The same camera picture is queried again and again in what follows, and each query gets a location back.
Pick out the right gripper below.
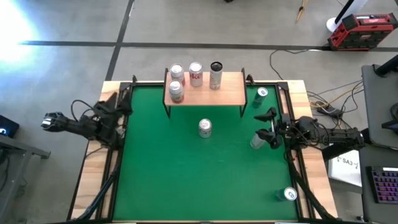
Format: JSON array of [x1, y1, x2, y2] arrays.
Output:
[[254, 108, 299, 150]]

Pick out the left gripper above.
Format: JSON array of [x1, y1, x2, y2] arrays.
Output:
[[91, 91, 134, 127]]

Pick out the silver Celsius can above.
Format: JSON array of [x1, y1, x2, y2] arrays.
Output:
[[249, 132, 267, 150]]

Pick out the blue silver Red Bull can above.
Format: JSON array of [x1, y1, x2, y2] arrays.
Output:
[[251, 86, 269, 109], [276, 186, 298, 202]]

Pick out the Spindrift can green circle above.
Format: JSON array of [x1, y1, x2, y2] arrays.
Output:
[[168, 79, 185, 104]]

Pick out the silver Diet Coke can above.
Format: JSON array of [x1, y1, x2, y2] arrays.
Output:
[[198, 118, 213, 139]]

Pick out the Spindrift can pink band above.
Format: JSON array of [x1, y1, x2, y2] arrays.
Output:
[[169, 63, 187, 85]]

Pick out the white Celsius can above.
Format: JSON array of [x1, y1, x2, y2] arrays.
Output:
[[209, 61, 224, 91]]

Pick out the white Diet Coke can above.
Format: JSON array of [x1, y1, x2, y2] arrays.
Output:
[[188, 61, 204, 88]]

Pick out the wooden shelf black legs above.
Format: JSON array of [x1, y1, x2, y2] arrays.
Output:
[[162, 67, 249, 119]]

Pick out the black power strip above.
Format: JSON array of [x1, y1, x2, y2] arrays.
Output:
[[317, 104, 343, 116]]

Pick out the white paper sign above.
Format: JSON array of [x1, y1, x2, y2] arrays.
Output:
[[328, 149, 363, 187]]

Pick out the green table mat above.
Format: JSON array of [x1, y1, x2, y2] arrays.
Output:
[[112, 85, 299, 222]]

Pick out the grey side table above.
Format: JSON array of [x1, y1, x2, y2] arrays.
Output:
[[0, 135, 52, 224]]

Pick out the grey desk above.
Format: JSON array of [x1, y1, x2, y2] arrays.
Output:
[[360, 63, 398, 149], [357, 144, 398, 224]]

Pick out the black electronic device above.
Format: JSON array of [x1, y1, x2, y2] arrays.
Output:
[[0, 114, 20, 138]]

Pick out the wooden stick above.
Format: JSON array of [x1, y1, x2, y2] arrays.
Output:
[[296, 0, 308, 22]]

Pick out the white stand base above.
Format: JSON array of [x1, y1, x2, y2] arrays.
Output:
[[325, 0, 369, 33]]

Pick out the backlit keyboard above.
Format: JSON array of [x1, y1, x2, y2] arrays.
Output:
[[365, 166, 398, 205]]

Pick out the red black tool box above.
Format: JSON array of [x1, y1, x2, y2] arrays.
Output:
[[326, 12, 398, 52]]

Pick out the black rig frame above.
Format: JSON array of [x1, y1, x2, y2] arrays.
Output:
[[67, 74, 340, 224]]

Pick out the black floor cable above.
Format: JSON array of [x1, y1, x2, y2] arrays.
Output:
[[269, 49, 330, 81]]

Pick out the yellow cable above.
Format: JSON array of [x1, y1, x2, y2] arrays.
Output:
[[307, 82, 364, 108]]

